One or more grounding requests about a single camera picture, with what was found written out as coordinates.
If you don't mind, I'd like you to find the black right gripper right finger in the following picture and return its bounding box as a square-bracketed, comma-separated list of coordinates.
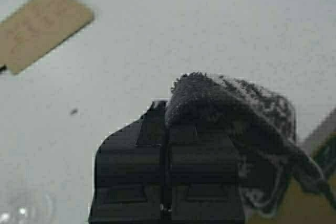
[168, 125, 245, 223]

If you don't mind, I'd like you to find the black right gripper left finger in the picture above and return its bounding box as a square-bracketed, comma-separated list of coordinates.
[88, 100, 167, 223]

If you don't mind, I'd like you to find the black white patterned cloth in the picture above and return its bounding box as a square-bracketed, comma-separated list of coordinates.
[165, 72, 335, 218]

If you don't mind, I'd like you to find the wine glass with red liquid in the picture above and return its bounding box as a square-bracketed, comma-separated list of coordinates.
[1, 186, 55, 223]

